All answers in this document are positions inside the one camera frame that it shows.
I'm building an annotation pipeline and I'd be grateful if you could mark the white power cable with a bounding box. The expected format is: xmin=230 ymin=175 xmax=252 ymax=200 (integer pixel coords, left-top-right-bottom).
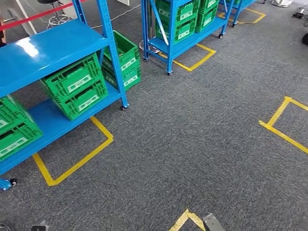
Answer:
xmin=91 ymin=3 xmax=142 ymax=30

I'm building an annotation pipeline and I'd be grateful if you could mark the metal floor socket plate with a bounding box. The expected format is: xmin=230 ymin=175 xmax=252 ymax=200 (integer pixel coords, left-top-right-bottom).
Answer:
xmin=202 ymin=212 xmax=226 ymax=231

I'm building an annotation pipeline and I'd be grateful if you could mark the black round stool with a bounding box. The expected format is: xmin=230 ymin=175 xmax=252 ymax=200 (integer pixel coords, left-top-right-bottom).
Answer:
xmin=37 ymin=0 xmax=71 ymax=30

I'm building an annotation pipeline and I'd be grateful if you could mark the blue metal shelf rack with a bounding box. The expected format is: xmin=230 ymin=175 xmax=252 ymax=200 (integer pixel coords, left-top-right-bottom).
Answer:
xmin=140 ymin=0 xmax=236 ymax=77
xmin=0 ymin=0 xmax=130 ymax=192
xmin=219 ymin=0 xmax=258 ymax=28

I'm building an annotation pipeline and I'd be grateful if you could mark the black cable bundle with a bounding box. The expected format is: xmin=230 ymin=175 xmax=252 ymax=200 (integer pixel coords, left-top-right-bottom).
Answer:
xmin=291 ymin=3 xmax=308 ymax=21

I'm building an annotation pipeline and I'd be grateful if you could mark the shiny chrome part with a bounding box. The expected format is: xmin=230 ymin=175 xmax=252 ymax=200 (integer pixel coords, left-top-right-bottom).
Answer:
xmin=139 ymin=0 xmax=162 ymax=55

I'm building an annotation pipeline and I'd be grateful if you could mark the green crate with white label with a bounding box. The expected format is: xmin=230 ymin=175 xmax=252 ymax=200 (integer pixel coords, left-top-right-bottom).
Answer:
xmin=199 ymin=0 xmax=220 ymax=15
xmin=40 ymin=52 xmax=104 ymax=100
xmin=155 ymin=0 xmax=201 ymax=24
xmin=102 ymin=65 xmax=142 ymax=92
xmin=51 ymin=79 xmax=109 ymax=121
xmin=155 ymin=17 xmax=197 ymax=45
xmin=0 ymin=119 xmax=44 ymax=163

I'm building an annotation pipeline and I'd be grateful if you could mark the silver round floor base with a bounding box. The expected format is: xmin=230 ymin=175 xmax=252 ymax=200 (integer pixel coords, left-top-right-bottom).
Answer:
xmin=271 ymin=0 xmax=293 ymax=8

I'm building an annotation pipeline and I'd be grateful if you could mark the dark floor socket box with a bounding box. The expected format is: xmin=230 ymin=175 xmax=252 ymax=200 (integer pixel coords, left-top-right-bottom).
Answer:
xmin=30 ymin=220 xmax=49 ymax=231

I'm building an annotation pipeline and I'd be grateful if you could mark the yellow floor tape square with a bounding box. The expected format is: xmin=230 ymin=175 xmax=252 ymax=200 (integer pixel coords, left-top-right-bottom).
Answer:
xmin=168 ymin=208 xmax=207 ymax=231
xmin=217 ymin=8 xmax=266 ymax=26
xmin=258 ymin=96 xmax=308 ymax=155
xmin=157 ymin=43 xmax=217 ymax=73

